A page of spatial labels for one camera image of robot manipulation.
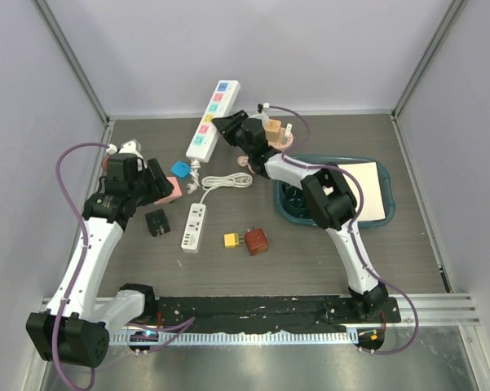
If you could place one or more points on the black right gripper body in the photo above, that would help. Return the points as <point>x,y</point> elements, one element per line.
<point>245,149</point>

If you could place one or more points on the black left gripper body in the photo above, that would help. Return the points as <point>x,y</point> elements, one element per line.
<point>142,189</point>

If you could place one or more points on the long white power strip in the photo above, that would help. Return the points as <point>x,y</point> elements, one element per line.
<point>206,136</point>

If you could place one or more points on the orange cube adapter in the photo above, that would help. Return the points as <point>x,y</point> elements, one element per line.
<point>272,130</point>

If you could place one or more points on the blue plug adapter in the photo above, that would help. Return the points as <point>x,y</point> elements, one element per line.
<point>180,169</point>

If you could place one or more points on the pink round socket base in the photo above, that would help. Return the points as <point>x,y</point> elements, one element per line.
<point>283,144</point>

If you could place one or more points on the black cube adapter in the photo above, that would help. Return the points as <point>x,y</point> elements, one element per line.
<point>157,223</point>

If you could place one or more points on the white plug adapter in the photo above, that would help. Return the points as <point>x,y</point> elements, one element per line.
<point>286,135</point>

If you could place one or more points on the yellow usb plug adapter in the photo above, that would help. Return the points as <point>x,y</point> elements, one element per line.
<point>233,240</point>

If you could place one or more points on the red carp cube adapter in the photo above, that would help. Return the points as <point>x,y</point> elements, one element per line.
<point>256,241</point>

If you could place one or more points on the small white usb power strip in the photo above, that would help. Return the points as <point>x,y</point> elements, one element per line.
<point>190,242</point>

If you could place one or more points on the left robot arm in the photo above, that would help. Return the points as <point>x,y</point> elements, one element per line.
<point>72,329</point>

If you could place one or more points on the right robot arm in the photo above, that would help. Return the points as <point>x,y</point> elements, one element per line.
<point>333,196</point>

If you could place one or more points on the dark green cup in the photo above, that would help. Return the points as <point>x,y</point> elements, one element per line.
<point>293,202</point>

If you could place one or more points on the white paper sheet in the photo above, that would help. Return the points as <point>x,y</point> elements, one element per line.
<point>367,176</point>

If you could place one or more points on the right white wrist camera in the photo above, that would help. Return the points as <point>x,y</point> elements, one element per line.
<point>262,113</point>

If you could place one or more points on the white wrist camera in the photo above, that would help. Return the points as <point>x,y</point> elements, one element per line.
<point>130,147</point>
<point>262,113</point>

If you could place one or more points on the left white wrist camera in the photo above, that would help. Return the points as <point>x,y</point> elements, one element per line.
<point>130,147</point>

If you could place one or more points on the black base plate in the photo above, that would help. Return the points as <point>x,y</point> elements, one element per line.
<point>260,315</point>

